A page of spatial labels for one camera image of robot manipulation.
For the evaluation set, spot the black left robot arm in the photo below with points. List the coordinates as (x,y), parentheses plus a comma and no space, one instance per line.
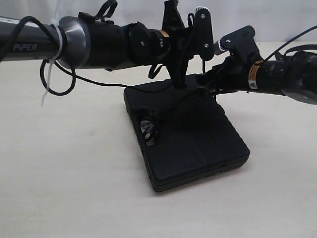
(90,41)

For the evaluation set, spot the black plastic carrying case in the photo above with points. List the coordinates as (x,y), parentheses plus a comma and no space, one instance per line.
(182,138)

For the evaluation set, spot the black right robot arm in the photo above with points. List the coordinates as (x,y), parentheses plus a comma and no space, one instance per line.
(293,76)

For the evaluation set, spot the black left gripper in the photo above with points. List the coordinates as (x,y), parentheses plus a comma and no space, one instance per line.
(179,38)

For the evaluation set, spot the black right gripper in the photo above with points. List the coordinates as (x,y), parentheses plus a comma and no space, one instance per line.
(227,77)

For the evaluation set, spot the white backdrop curtain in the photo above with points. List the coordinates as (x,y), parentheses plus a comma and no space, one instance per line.
(273,20)

